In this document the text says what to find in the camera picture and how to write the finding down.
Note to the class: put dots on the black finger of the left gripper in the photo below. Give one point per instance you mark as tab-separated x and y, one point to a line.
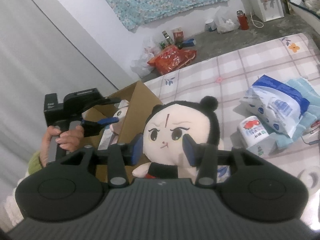
101	102

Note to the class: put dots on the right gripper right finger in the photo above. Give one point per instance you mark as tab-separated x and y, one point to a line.
212	164

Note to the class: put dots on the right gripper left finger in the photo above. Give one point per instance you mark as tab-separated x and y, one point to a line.
117	156

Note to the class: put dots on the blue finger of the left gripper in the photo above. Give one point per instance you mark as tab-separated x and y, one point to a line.
94	128

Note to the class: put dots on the black haired plush doll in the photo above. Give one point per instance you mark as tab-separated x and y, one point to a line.
163	137

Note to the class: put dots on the blue white tissue pack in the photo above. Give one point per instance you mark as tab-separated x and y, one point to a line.
275	103

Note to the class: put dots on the person's left hand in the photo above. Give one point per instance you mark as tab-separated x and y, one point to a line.
69	140

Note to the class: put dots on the brown cardboard box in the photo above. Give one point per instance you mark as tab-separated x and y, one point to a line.
132	119

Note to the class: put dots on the white curtain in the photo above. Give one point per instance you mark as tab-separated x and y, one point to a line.
36	59

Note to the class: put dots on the red snack bag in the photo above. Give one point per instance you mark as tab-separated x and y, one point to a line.
172	58

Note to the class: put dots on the plaid bed sheet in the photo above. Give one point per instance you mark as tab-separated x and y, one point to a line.
228	76

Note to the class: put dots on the red drink carton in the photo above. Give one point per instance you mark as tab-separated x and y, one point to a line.
178	35

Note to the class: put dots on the blue object on floor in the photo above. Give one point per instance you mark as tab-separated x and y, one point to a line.
187	43

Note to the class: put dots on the white cup on floor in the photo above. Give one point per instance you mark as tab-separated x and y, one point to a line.
210	25

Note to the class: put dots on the white plastic bag near dispenser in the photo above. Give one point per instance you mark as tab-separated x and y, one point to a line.
225	21

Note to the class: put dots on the red thermos bottle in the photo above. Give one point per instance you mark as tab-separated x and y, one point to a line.
242	19

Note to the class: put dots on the white water dispenser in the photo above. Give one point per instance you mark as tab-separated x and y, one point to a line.
267	10

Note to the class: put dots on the white plastic bag by wall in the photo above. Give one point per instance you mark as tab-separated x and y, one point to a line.
140	65

